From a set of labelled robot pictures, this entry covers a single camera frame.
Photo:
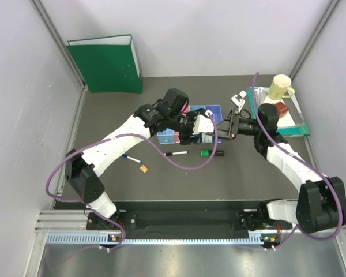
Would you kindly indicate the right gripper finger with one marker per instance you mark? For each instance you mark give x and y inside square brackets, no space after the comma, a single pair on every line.
[220,135]
[225,125]

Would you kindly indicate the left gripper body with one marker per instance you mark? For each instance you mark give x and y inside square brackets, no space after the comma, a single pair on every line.
[186,129]

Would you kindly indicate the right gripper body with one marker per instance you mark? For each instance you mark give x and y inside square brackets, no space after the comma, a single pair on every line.
[235,124]

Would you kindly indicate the blue end drawer box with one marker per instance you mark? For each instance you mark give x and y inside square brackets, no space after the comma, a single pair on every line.
[166,137]

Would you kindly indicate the black white marker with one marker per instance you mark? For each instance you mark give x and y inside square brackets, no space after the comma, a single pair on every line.
[175,153]

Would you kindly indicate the green highlighter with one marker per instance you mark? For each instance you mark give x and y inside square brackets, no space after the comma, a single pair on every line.
[207,153]

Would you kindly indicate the pink drawer box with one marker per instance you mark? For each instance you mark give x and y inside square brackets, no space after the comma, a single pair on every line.
[185,110]

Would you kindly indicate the light blue drawer box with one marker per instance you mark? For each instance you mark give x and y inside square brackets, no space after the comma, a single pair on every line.
[197,109]

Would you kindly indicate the small yellow eraser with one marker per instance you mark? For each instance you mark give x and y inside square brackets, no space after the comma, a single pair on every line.
[143,168]

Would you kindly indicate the blue white pen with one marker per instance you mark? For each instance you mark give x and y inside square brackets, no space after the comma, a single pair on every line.
[131,158]

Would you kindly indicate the blue gel jar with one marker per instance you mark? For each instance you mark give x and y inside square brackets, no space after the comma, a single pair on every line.
[207,139]

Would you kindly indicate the purple drawer box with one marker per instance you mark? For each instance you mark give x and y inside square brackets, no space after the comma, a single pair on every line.
[216,110]

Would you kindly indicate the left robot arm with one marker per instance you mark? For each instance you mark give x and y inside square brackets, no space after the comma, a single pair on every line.
[84,168]

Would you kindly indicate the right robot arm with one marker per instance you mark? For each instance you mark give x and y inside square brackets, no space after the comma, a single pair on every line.
[321,202]

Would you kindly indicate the crumpled silver wrapper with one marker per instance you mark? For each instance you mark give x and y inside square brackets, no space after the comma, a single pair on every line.
[260,94]

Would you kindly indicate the red brown box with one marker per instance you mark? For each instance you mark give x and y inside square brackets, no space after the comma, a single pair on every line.
[282,109]

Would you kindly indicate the yellow mug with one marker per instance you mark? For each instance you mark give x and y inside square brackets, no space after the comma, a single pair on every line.
[281,87]

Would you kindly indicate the teal tray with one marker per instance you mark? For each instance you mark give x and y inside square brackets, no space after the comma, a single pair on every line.
[299,130]

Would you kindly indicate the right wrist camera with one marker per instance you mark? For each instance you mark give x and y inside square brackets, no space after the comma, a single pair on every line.
[239,100]

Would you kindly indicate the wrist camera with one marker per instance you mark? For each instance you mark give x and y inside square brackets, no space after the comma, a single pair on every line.
[239,100]
[203,124]

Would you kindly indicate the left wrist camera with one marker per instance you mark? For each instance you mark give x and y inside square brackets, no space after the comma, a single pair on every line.
[203,124]

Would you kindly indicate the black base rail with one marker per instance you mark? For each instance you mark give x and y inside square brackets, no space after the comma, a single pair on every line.
[186,224]

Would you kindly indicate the green ring binder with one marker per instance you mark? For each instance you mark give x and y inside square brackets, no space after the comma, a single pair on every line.
[108,64]

